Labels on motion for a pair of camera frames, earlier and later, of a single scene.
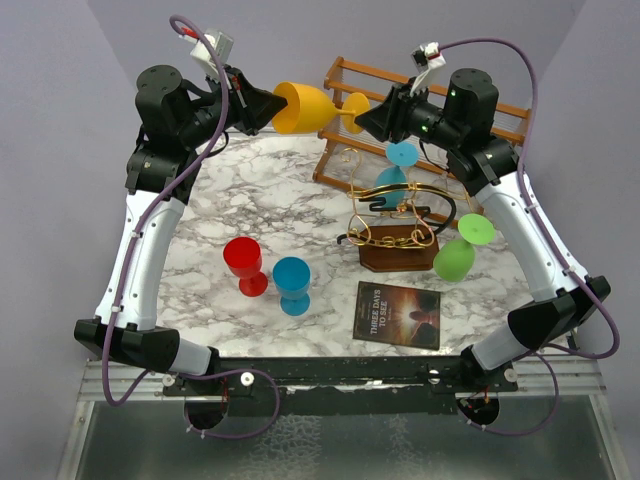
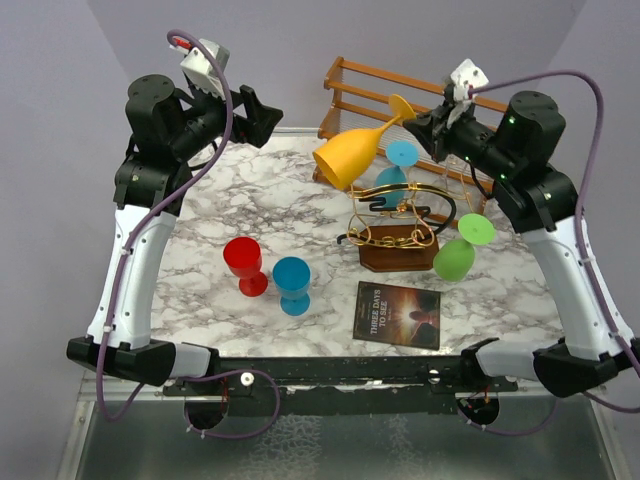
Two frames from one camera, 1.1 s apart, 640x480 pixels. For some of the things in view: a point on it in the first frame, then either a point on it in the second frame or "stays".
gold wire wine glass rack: (397, 224) stays
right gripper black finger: (385, 120) to (426, 132)
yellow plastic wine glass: (310, 110) to (344, 156)
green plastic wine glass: (454, 259) stays
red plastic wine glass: (243, 257) stays
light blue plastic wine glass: (400, 154) stays
